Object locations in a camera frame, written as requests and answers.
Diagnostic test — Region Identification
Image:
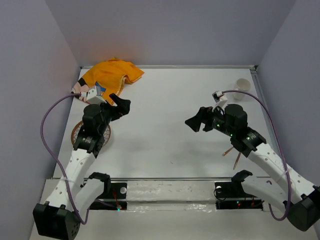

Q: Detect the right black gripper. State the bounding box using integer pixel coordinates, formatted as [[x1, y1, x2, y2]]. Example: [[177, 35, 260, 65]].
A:
[[184, 103, 235, 137]]

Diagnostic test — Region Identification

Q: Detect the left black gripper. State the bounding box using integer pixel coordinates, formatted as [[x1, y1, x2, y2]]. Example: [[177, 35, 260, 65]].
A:
[[96, 93, 131, 134]]

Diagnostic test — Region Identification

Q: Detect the orange cartoon mouse placemat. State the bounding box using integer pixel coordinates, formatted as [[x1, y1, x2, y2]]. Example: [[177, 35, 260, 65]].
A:
[[71, 57, 144, 105]]

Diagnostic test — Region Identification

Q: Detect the floral patterned plate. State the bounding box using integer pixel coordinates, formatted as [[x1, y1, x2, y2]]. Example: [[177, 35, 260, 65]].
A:
[[70, 120, 112, 148]]

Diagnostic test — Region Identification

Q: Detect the white ceramic mug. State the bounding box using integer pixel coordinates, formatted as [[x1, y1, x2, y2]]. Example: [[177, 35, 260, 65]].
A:
[[233, 78, 251, 101]]

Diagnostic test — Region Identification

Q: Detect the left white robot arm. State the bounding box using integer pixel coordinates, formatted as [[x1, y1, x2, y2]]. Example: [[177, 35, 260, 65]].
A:
[[32, 93, 131, 240]]

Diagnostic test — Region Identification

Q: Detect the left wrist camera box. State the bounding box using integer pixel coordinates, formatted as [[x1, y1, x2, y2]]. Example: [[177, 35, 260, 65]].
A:
[[79, 86, 106, 105]]

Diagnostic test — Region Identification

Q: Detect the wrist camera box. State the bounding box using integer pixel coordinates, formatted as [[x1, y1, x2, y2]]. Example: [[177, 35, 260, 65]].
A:
[[79, 86, 106, 105], [212, 90, 228, 108]]

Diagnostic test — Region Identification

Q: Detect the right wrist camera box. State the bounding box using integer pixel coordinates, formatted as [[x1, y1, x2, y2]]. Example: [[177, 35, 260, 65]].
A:
[[212, 90, 228, 108]]

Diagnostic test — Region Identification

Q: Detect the aluminium table edge rail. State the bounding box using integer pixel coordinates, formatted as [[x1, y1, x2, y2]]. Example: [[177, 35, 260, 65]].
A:
[[79, 64, 258, 73]]

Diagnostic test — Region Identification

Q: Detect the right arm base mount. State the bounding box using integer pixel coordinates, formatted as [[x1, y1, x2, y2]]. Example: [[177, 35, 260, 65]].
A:
[[213, 181, 264, 210]]

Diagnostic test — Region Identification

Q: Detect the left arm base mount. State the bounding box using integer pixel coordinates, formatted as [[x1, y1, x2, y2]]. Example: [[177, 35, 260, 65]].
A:
[[89, 181, 128, 211]]

